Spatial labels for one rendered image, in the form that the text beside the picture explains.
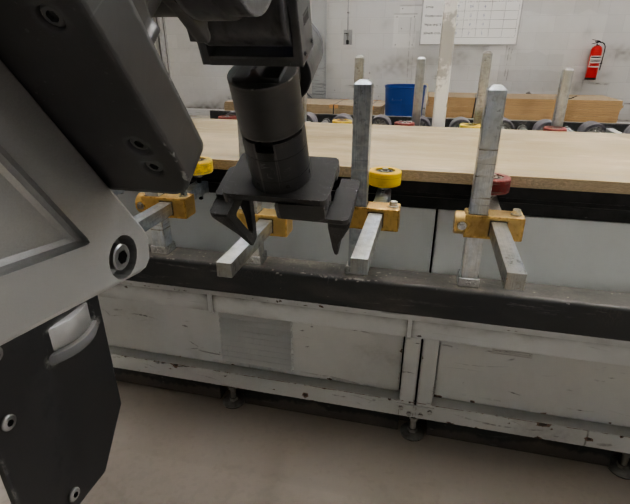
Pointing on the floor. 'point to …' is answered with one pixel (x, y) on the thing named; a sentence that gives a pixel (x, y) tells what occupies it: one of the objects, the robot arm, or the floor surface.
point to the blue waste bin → (401, 99)
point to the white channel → (444, 62)
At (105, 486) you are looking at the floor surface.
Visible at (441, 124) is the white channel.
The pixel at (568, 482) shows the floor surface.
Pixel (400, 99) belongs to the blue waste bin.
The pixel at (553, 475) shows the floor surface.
